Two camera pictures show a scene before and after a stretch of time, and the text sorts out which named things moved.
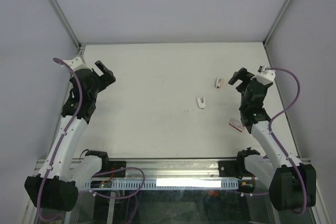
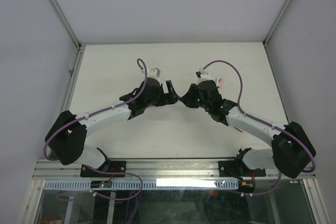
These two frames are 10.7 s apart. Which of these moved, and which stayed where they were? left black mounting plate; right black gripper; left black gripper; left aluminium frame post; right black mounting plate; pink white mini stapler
Moved: left black gripper; right black gripper
Stayed: pink white mini stapler; left aluminium frame post; left black mounting plate; right black mounting plate
